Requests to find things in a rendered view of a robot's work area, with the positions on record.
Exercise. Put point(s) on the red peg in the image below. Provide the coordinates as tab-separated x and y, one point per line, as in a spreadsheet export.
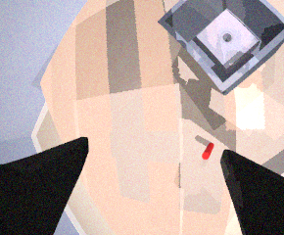
208	150

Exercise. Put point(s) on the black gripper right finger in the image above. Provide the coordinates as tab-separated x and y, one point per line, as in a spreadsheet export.
256	193

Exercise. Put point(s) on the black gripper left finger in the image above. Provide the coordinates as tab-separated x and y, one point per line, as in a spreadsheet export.
35	191

